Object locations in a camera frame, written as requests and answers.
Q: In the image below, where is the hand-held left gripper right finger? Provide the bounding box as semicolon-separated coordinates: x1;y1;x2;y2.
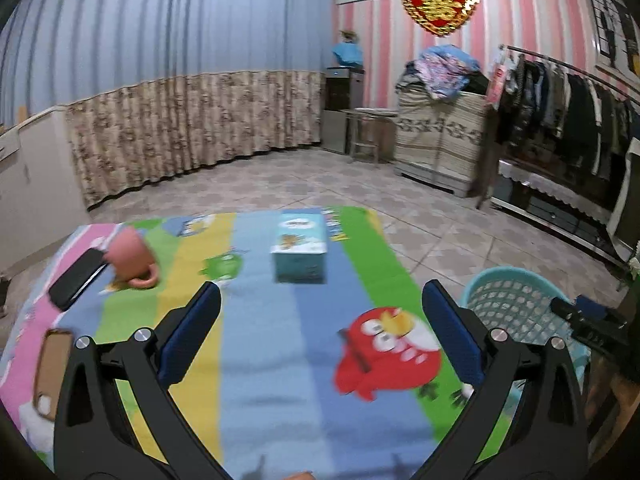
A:
406;280;588;480

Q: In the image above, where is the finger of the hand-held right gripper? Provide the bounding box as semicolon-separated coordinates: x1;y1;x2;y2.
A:
550;296;581;322
574;295;610;319

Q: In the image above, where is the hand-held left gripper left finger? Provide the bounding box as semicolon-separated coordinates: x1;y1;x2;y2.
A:
54;281;236;480

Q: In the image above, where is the light blue plastic basket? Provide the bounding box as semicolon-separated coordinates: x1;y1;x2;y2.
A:
459;266;592;387

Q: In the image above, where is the colourful cartoon printed mat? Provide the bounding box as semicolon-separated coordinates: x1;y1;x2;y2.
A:
0;205;522;480

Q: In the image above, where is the pink cup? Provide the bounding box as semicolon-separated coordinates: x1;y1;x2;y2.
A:
102;225;162;291

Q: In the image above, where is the low stand with lace cloth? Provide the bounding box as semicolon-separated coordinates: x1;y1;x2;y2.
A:
492;157;632;267

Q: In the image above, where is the black phone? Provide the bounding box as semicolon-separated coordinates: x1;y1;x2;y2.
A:
48;247;109;312

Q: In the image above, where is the blue cartoon tissue box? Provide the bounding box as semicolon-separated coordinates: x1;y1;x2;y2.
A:
270;210;330;285

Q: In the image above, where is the brown phone case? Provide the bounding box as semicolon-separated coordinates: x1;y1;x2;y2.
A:
32;328;74;421

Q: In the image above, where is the row of hanging clothes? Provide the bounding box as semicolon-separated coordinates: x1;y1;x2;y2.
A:
487;55;640;184

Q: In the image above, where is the cloth covered cabinet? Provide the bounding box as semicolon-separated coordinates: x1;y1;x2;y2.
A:
395;87;492;198

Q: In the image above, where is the white cabinet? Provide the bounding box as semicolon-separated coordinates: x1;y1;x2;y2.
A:
0;107;94;277

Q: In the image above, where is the small wooden stool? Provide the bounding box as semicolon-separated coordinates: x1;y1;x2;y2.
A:
342;108;399;165

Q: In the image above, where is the metal clothes rack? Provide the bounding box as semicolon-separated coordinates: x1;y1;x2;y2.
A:
502;45;640;111

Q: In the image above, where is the blue and floral curtain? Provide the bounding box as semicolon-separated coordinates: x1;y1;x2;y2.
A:
0;0;336;212

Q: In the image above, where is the grey water dispenser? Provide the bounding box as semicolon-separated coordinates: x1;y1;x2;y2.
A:
321;66;366;155

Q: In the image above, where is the pile of clothes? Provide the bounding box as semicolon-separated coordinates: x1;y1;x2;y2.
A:
397;44;494;101

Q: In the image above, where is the blue bag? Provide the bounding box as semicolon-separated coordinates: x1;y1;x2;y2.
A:
332;41;364;69

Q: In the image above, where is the red gold heart decoration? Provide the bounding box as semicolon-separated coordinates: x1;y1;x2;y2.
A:
401;0;480;38

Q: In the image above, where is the white chair frame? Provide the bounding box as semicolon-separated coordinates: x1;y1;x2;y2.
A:
610;137;640;262

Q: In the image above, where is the framed wall picture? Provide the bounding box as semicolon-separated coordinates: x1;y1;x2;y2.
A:
587;0;640;79

